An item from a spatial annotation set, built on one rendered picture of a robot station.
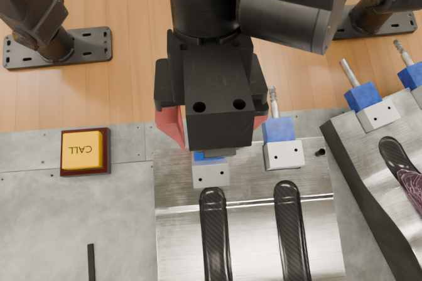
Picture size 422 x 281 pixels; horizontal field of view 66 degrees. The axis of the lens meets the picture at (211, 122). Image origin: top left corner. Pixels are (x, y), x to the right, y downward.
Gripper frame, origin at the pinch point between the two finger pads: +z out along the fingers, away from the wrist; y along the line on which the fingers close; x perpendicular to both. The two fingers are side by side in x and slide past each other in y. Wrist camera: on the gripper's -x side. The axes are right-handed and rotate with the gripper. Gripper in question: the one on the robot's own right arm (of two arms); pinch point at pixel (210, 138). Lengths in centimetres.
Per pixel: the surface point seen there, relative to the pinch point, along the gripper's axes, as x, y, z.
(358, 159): 5.8, 24.0, 14.3
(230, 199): 0.1, 2.6, 13.5
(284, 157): 3.2, 10.5, 8.6
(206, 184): 0.7, -0.8, 10.0
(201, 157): 3.2, -1.2, 7.1
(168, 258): -5.9, -6.8, 17.5
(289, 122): 8.4, 12.3, 7.2
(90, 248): -0.6, -20.1, 23.7
